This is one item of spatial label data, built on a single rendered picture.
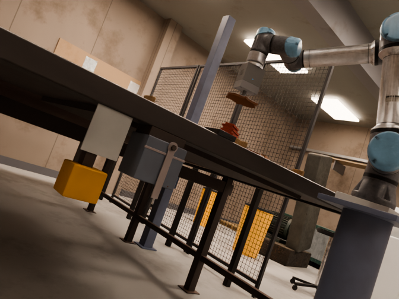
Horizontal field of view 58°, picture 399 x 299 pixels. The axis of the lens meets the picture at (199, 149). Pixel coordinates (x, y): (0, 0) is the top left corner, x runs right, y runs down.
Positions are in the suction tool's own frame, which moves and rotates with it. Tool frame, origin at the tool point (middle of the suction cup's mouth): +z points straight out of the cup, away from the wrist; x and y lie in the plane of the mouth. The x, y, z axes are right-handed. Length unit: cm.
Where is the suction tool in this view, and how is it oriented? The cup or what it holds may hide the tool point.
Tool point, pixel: (241, 101)
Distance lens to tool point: 146.2
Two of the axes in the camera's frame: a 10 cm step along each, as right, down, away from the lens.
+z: -3.4, 9.4, -0.8
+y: -8.7, -3.5, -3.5
